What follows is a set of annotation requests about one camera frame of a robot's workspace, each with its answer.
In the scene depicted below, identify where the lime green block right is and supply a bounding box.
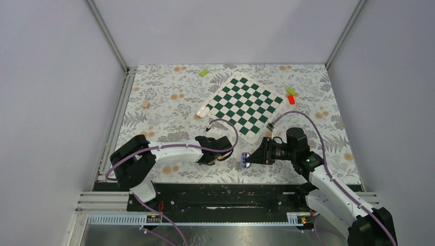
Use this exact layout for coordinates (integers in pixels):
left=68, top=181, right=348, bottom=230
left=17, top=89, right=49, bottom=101
left=286, top=88, right=296, bottom=95

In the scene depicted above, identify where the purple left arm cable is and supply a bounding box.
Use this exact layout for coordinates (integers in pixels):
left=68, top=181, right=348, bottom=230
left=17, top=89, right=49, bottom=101
left=104, top=118, right=239, bottom=246

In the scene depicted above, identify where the left aluminium frame post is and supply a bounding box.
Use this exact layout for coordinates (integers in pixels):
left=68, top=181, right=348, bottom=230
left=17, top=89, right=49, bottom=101
left=84, top=0, right=129, bottom=73

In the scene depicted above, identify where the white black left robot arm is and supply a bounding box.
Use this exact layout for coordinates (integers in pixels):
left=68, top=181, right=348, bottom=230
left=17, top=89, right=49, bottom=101
left=106, top=135, right=234, bottom=211

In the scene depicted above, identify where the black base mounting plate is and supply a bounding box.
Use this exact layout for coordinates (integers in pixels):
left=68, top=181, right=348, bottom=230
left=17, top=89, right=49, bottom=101
left=127, top=182, right=364, bottom=223

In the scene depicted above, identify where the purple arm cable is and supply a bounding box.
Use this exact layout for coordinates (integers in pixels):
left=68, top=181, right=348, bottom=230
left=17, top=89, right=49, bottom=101
left=104, top=118, right=239, bottom=246
left=268, top=110, right=398, bottom=246

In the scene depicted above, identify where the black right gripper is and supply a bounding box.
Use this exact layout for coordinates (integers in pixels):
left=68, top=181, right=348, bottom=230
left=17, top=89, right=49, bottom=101
left=246, top=137, right=296, bottom=165

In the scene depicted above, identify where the white earbud charging case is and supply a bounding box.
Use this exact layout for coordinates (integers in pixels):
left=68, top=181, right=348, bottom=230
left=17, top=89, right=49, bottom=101
left=196, top=105, right=210, bottom=118

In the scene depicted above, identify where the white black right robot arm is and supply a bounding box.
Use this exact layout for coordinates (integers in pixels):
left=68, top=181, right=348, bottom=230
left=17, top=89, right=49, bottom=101
left=241, top=128, right=398, bottom=245

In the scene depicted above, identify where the aluminium frame post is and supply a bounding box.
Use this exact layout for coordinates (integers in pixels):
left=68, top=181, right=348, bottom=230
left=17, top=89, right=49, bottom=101
left=84, top=0, right=129, bottom=73
left=325, top=0, right=368, bottom=70

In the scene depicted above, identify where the floral patterned table mat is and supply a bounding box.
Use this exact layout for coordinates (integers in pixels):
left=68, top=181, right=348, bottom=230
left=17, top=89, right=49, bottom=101
left=116, top=64, right=362, bottom=185

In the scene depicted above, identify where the small wooden cube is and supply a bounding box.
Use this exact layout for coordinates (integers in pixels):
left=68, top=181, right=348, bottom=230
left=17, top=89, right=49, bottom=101
left=141, top=101, right=150, bottom=109

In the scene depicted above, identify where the right aluminium frame post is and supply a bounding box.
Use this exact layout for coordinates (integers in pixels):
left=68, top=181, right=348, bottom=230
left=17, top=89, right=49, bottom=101
left=325, top=0, right=368, bottom=70

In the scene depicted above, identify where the white slotted cable duct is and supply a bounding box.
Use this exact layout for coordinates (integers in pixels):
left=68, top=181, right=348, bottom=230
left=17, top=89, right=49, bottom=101
left=87, top=213, right=307, bottom=227

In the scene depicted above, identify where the red block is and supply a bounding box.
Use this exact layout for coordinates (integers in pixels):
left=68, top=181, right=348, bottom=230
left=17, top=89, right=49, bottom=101
left=287, top=95, right=295, bottom=105

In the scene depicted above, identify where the green white chessboard mat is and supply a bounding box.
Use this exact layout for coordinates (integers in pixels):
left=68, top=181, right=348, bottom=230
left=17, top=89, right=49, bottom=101
left=204, top=72, right=285, bottom=144

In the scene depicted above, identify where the lime green block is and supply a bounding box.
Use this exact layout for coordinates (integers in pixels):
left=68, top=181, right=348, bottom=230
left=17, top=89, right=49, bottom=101
left=286, top=88, right=296, bottom=95
left=199, top=69, right=208, bottom=77

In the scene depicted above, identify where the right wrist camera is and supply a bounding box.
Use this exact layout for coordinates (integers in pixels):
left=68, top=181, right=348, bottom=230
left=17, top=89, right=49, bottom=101
left=266, top=122, right=276, bottom=133

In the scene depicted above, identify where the lime green block far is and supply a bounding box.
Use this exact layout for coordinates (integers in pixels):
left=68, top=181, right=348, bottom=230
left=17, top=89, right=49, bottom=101
left=199, top=69, right=208, bottom=77

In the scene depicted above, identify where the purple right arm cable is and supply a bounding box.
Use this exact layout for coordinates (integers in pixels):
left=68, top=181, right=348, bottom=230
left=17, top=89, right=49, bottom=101
left=268, top=110, right=398, bottom=246

